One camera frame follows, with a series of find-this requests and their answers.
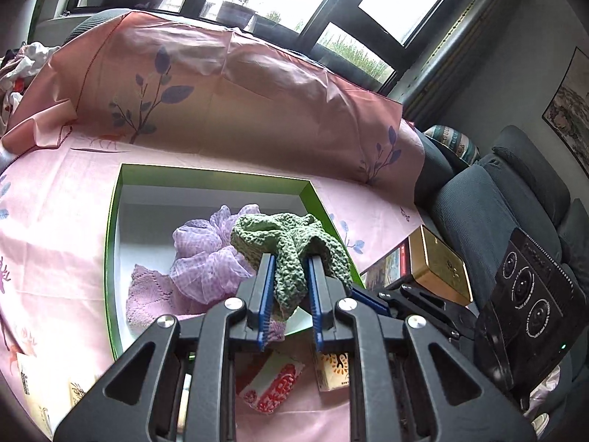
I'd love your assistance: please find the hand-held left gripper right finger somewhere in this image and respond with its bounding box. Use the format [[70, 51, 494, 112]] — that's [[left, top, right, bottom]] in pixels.
[[307, 255, 537, 442]]

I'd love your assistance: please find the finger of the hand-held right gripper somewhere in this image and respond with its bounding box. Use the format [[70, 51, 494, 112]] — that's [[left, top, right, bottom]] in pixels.
[[352, 284, 479, 346]]

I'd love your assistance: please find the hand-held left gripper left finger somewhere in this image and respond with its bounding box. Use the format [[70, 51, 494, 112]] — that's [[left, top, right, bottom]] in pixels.
[[54, 252, 277, 442]]

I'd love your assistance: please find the green knitted cloth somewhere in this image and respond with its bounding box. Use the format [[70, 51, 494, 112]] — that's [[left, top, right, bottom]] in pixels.
[[230, 212, 353, 320]]

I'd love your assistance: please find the lilac gauze scrunchie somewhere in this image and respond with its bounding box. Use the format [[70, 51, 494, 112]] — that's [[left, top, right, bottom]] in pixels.
[[171, 205, 261, 305]]

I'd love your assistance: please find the lilac knitted cloth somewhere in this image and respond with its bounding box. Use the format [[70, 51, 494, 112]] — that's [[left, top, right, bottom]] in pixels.
[[126, 264, 286, 341]]

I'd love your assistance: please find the green cardboard box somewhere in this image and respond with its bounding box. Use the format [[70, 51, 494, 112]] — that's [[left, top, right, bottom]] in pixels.
[[105, 162, 366, 362]]

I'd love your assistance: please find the tea tin with gold lid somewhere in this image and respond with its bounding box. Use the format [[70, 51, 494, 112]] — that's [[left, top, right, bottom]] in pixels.
[[360, 225, 474, 305]]

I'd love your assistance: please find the orange print tissue pack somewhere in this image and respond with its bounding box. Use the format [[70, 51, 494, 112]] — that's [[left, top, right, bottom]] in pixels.
[[314, 352, 350, 393]]

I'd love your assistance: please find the red and white tissue pack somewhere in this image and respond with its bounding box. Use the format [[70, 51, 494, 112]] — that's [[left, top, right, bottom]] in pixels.
[[237, 350, 305, 414]]

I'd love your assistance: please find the dark grey chair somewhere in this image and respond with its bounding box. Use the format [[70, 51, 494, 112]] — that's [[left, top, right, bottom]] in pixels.
[[414, 124, 589, 434]]

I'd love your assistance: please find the striped cushion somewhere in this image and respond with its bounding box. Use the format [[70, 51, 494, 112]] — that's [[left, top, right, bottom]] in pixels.
[[423, 124, 482, 166]]

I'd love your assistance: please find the peach leaf-print sheet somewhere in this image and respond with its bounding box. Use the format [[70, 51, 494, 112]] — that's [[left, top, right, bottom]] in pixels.
[[0, 9, 426, 185]]

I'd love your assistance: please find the pink deer-print sheet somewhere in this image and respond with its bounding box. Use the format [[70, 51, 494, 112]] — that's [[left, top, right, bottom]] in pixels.
[[0, 133, 431, 442]]

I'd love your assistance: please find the yellow tissue pack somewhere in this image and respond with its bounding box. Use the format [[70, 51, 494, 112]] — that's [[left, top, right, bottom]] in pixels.
[[18, 359, 99, 440]]

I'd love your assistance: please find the dark planter with plants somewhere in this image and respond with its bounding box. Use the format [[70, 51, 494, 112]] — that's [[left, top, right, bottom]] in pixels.
[[252, 9, 302, 42]]

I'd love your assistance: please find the grey pot with small tree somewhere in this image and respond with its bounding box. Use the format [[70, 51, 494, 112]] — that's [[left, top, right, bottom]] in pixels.
[[216, 0, 257, 28]]

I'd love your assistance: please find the pile of clothes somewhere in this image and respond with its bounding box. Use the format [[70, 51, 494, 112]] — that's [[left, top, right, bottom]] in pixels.
[[0, 42, 60, 130]]

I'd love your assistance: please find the framed wall picture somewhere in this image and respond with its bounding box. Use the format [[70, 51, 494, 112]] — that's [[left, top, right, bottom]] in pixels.
[[542, 46, 589, 173]]

